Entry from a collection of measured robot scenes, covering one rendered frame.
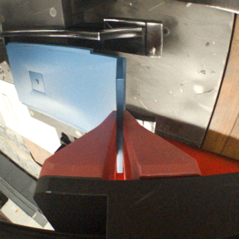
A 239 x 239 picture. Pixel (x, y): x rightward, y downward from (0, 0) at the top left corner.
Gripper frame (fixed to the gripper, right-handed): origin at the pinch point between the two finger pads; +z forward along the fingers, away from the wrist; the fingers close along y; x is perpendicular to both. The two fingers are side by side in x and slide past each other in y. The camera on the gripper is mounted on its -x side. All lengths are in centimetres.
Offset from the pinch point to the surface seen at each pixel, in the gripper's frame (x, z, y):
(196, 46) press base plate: -3.2, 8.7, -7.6
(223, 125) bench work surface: 5.6, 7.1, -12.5
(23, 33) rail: -5.0, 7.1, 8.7
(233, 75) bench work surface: -1.1, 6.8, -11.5
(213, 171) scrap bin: 10.9, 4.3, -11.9
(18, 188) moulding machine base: 412, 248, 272
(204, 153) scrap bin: 10.6, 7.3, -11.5
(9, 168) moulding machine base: 404, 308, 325
